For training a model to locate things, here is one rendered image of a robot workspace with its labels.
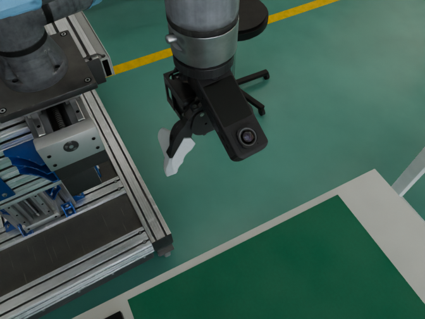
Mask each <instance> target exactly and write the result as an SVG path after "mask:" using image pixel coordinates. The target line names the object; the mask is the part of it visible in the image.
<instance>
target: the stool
mask: <svg viewBox="0 0 425 319"><path fill-rule="evenodd" d="M238 15H239V23H238V40H237V41H246V40H249V39H251V38H253V37H256V36H258V35H259V34H261V33H262V32H263V31H264V29H265V28H266V26H267V24H268V15H269V13H268V9H267V7H266V6H265V5H264V4H263V3H262V2H261V1H260V0H240V2H239V12H238ZM235 60H236V52H235V54H234V62H233V65H232V67H231V68H230V70H231V72H232V74H233V76H234V77H235ZM261 77H264V79H265V80H267V79H269V72H268V71H267V70H266V69H265V70H262V71H259V72H256V73H253V74H251V75H247V76H246V77H242V78H239V79H236V81H237V83H238V85H241V84H244V83H247V82H250V81H252V80H255V79H257V78H261ZM241 90H242V89H241ZM242 92H243V94H244V96H245V98H246V100H247V101H248V102H249V103H250V104H251V105H253V106H255V107H256V108H257V109H258V112H259V114H260V115H261V116H263V115H265V110H264V105H263V104H262V103H260V102H259V101H258V100H256V99H254V98H253V97H252V96H250V95H249V94H248V93H246V92H245V91H243V90H242Z"/></svg>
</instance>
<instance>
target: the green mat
mask: <svg viewBox="0 0 425 319"><path fill-rule="evenodd" d="M128 303H129V305H130V309H131V311H132V314H133V317H134V319H425V304H424V303H423V301H422V300H421V298H420V297H419V296H418V295H417V294H416V292H415V291H414V290H413V288H411V286H410V285H409V284H408V282H407V281H406V280H405V279H404V277H403V276H402V275H401V273H400V272H399V271H398V270H397V269H396V267H395V266H394V265H393V263H392V262H391V261H390V260H389V258H388V257H387V256H386V254H385V253H384V252H383V251H382V250H381V248H380V247H379V246H378V245H377V243H376V242H375V241H374V239H373V238H372V237H371V236H370V235H369V233H368V232H367V230H366V229H365V228H364V227H363V226H362V224H361V223H360V222H359V221H358V219H357V218H356V217H355V215H354V214H353V213H352V212H351V211H350V209H349V208H348V207H347V205H346V204H345V203H344V202H343V201H342V199H341V198H340V197H339V195H335V196H333V197H331V198H329V199H327V200H325V201H323V202H321V203H319V204H317V205H315V206H313V207H311V208H309V209H308V210H305V211H303V212H301V213H299V214H297V215H295V216H293V217H291V218H289V219H288V220H286V221H284V222H282V223H280V224H278V225H276V226H274V227H272V228H270V229H268V230H266V231H264V232H262V233H260V234H258V235H256V236H254V237H252V238H250V239H248V240H246V241H244V242H242V243H240V244H238V245H236V246H234V247H232V248H230V249H228V250H226V251H224V252H222V253H220V254H218V255H216V256H214V257H212V258H210V259H208V260H206V261H204V262H202V263H200V264H198V265H196V266H194V267H192V268H190V269H188V270H186V271H184V272H182V273H180V274H178V275H176V276H174V277H172V278H170V279H168V280H166V281H164V282H162V283H160V284H158V285H156V286H154V287H152V288H150V289H148V290H146V291H144V292H142V293H140V294H138V295H136V296H134V297H132V298H130V299H128Z"/></svg>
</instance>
